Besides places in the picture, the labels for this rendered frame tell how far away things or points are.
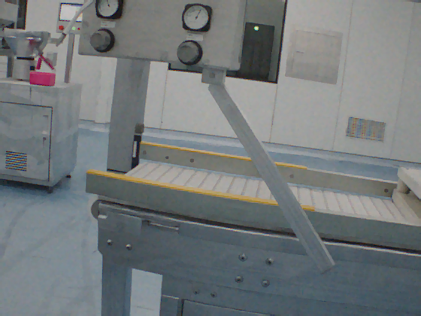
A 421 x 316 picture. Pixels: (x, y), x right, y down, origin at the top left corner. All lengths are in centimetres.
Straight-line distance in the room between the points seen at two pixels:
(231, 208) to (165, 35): 25
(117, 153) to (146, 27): 43
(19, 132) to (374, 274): 283
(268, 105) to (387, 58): 173
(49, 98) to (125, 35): 253
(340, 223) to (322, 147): 533
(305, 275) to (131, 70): 54
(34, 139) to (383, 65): 446
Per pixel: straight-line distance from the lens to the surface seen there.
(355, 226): 66
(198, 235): 67
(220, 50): 59
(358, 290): 70
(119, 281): 108
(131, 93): 95
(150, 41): 61
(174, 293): 77
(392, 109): 619
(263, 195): 81
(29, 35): 336
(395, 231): 67
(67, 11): 350
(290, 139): 587
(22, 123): 322
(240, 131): 60
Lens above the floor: 104
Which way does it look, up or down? 12 degrees down
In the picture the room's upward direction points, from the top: 7 degrees clockwise
